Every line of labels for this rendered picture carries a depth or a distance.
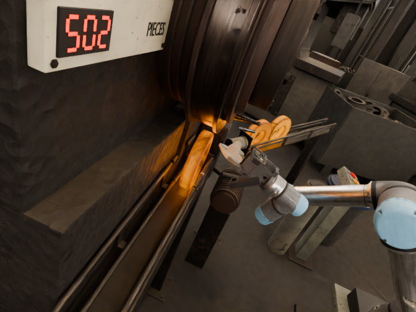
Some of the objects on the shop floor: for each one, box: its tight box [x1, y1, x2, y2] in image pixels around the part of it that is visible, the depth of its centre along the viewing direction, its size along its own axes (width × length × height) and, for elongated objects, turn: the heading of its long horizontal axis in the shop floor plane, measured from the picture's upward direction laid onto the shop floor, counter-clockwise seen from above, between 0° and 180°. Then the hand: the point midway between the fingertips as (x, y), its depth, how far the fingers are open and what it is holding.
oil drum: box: [309, 51, 341, 69], centre depth 518 cm, size 59×59×89 cm
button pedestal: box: [288, 166, 360, 271], centre depth 154 cm, size 16×24×62 cm, turn 136°
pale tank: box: [333, 0, 402, 72], centre depth 745 cm, size 92×92×450 cm
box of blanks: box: [301, 85, 416, 183], centre depth 298 cm, size 103×83×77 cm
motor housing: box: [185, 168, 244, 269], centre depth 131 cm, size 13×22×54 cm, turn 136°
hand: (221, 148), depth 91 cm, fingers closed
